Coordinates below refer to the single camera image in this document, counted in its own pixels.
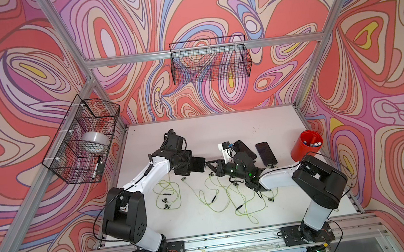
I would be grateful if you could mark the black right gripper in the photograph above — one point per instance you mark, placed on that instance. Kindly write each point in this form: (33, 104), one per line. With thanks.
(219, 170)

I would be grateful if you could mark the green earphone cable plug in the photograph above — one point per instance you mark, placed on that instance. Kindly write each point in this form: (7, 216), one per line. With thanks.
(269, 195)

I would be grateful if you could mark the red plastic cup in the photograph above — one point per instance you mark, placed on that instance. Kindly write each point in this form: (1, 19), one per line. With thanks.
(308, 142)

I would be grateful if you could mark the left wire basket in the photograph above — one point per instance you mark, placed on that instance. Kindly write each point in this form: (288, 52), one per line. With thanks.
(79, 152)

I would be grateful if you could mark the blue-cased smartphone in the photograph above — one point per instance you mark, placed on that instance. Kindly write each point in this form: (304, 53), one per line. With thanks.
(266, 154)

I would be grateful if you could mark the grey-edged smartphone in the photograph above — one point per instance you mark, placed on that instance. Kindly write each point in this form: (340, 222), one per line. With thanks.
(198, 164)

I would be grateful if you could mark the wire basket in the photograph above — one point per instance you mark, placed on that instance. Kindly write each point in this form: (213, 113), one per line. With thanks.
(210, 59)
(79, 152)

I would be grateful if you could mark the green earphones set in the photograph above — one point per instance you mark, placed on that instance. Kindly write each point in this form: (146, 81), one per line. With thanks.
(169, 195)
(221, 196)

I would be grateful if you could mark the black smartphone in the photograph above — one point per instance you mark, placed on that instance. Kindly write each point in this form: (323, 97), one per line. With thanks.
(239, 146)

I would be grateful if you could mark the white tape roll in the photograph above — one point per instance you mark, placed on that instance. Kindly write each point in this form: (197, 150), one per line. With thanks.
(94, 142)

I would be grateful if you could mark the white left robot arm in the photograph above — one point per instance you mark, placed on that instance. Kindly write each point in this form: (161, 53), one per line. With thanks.
(125, 216)

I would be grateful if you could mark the back wire basket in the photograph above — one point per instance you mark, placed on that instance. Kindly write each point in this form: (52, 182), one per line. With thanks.
(210, 59)

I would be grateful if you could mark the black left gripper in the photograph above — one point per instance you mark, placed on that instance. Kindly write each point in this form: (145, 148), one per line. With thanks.
(187, 154)

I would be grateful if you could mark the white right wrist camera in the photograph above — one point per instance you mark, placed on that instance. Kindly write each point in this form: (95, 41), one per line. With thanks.
(227, 151)

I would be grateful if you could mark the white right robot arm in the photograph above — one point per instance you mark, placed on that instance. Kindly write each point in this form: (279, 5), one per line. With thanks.
(321, 182)

